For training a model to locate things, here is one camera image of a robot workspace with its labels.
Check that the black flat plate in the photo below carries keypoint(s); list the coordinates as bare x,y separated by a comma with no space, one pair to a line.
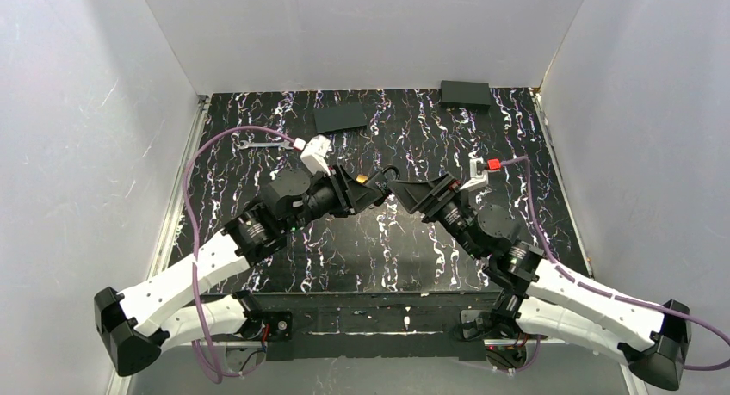
339,118

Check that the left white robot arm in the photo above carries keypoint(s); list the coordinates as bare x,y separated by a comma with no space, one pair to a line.
139,323

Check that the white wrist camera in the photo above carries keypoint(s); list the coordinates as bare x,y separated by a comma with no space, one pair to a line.
479,170
313,153

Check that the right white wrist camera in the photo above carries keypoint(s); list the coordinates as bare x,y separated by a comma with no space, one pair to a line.
479,170

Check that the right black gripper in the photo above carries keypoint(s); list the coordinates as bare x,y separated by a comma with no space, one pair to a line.
436,196

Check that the aluminium frame rail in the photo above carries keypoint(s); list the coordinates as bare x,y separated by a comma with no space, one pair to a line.
168,135

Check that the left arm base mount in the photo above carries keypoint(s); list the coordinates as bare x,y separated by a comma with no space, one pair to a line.
258,333

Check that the silver open-end wrench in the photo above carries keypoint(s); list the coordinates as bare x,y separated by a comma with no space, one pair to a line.
285,145

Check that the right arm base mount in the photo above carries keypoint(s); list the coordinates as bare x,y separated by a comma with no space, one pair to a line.
508,349

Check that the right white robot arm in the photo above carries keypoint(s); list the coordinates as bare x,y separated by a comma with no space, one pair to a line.
542,298

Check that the black padlock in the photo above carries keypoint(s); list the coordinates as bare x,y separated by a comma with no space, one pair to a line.
392,172

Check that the black rectangular box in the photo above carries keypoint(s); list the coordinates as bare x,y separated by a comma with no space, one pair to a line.
465,94

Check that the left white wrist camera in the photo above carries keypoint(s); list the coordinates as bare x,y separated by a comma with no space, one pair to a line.
313,153

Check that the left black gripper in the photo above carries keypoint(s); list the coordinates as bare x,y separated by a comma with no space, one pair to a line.
344,188

